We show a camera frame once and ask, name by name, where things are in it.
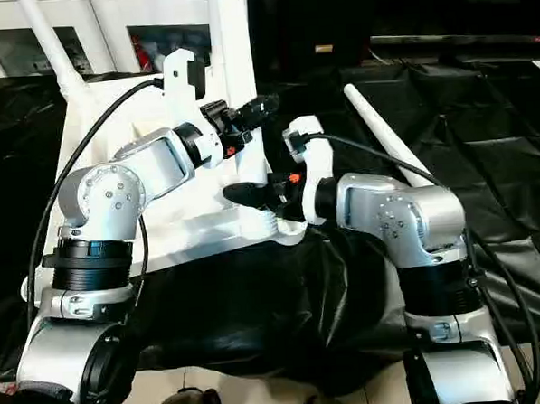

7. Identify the white plastic table leg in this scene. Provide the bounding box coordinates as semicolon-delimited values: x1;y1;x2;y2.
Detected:
16;0;92;104
342;79;439;193
206;0;224;54
216;0;283;245

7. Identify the red carton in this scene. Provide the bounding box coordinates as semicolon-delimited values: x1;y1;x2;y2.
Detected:
133;34;153;72

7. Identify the black plastic mat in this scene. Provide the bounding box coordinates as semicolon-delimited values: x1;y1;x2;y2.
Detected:
0;48;540;404

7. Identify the white cabinet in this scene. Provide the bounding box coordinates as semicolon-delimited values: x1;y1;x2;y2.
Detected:
0;0;251;83

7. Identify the grey metal bar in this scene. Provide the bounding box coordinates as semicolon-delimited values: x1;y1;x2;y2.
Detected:
368;27;540;53

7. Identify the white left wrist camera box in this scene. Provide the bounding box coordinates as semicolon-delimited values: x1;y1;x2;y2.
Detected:
158;47;213;129

